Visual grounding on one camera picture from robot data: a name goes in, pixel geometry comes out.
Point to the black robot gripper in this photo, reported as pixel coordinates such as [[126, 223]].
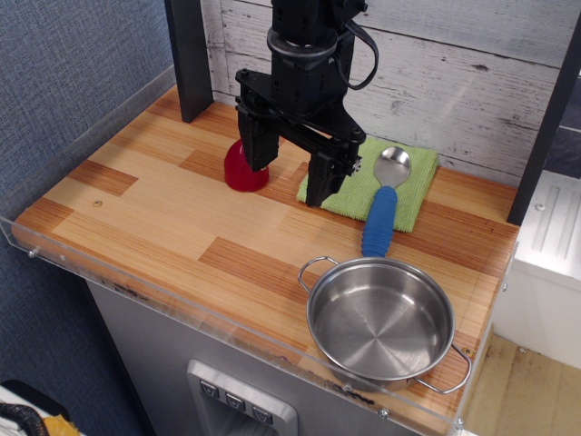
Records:
[[301, 100]]

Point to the red plastic strawberry toy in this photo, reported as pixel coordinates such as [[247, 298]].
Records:
[[238, 174]]

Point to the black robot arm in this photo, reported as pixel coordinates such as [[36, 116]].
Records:
[[315, 22]]

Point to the green microfiber cloth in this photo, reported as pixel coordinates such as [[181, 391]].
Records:
[[356, 193]]

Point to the yellow object bottom left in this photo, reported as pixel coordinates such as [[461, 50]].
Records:
[[59, 426]]

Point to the stainless steel pot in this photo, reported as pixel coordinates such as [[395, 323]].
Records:
[[382, 323]]

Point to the silver dispenser button panel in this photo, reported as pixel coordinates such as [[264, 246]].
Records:
[[228, 406]]

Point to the white ribbed appliance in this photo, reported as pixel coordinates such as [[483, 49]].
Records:
[[549, 236]]

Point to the blue handled metal spoon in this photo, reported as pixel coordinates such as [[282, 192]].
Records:
[[392, 168]]

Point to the dark vertical post left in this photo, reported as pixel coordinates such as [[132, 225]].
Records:
[[190, 57]]

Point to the dark vertical post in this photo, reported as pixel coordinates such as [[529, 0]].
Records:
[[190, 57], [554, 113]]

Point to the dark vertical post right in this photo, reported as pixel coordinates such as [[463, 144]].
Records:
[[554, 113]]

